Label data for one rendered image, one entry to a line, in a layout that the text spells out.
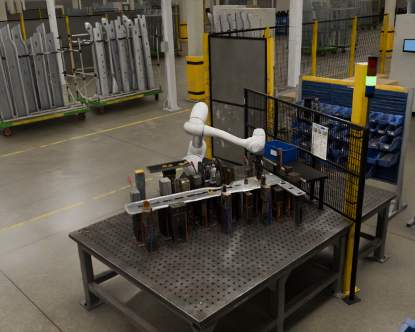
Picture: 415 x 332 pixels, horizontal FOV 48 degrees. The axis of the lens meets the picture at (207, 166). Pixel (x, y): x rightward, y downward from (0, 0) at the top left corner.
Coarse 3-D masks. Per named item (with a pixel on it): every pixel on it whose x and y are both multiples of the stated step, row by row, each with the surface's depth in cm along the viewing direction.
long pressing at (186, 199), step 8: (272, 176) 411; (232, 184) 396; (240, 184) 395; (248, 184) 395; (256, 184) 394; (272, 184) 394; (184, 192) 383; (192, 192) 383; (200, 192) 383; (208, 192) 382; (216, 192) 381; (232, 192) 382; (152, 200) 371; (160, 200) 370; (176, 200) 369; (184, 200) 369; (192, 200) 369; (128, 208) 358; (136, 208) 358; (160, 208) 359
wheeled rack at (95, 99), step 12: (156, 36) 1133; (72, 60) 1088; (108, 72) 1165; (96, 84) 1043; (84, 96) 1100; (96, 96) 1111; (108, 96) 1110; (120, 96) 1106; (132, 96) 1119; (144, 96) 1145; (156, 96) 1182
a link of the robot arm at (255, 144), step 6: (204, 126) 393; (204, 132) 393; (210, 132) 392; (216, 132) 392; (222, 132) 390; (228, 138) 384; (234, 138) 380; (252, 138) 373; (258, 138) 374; (240, 144) 376; (246, 144) 373; (252, 144) 367; (258, 144) 367; (252, 150) 368; (258, 150) 368
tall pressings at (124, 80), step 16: (144, 16) 1130; (96, 32) 1068; (128, 32) 1132; (144, 32) 1137; (96, 48) 1076; (112, 48) 1132; (128, 48) 1143; (144, 48) 1143; (96, 64) 1114; (112, 64) 1113; (128, 64) 1170; (144, 64) 1157; (112, 80) 1123; (128, 80) 1178; (144, 80) 1183
